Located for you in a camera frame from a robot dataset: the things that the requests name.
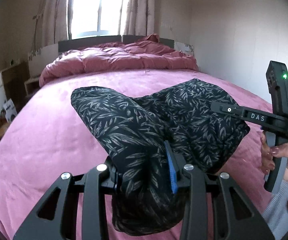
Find black leaf-print pants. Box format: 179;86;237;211
71;79;250;236

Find pink bed sheet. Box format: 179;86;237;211
0;69;271;239

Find wooden side cabinet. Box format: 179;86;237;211
1;62;30;106

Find dark pink quilted duvet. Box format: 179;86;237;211
39;40;198;87

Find bright window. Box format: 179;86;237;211
69;0;124;39

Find beige curtain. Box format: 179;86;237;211
31;0;155;54

